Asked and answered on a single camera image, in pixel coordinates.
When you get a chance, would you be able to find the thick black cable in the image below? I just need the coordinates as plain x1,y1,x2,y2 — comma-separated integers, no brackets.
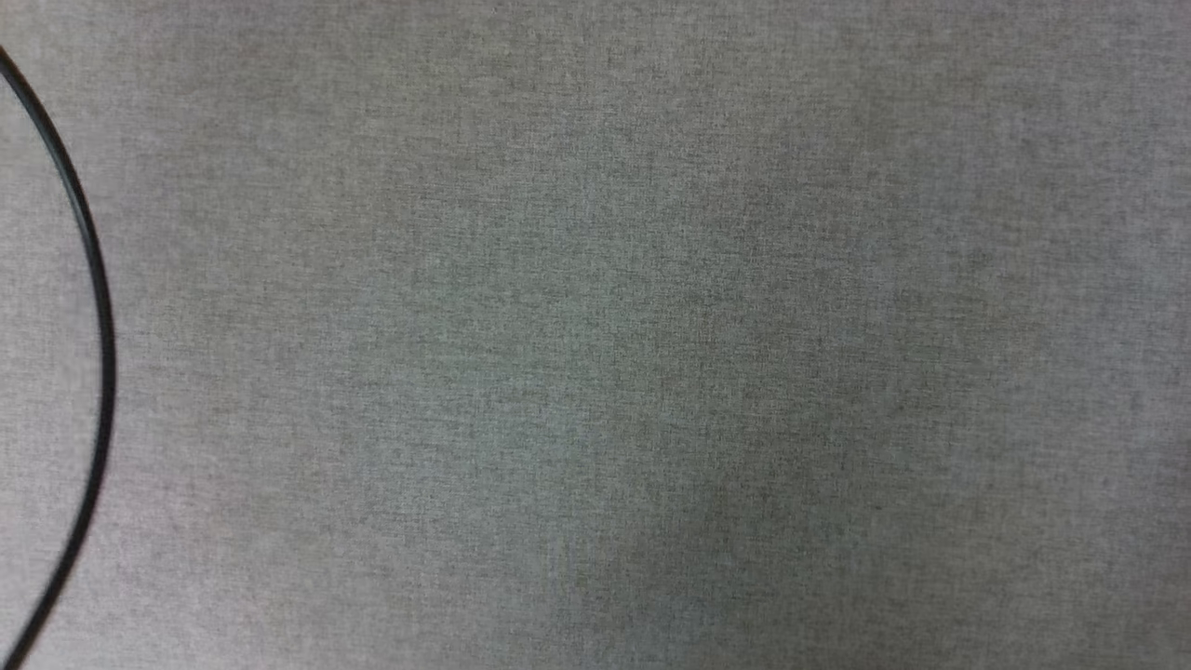
0,45,118,670

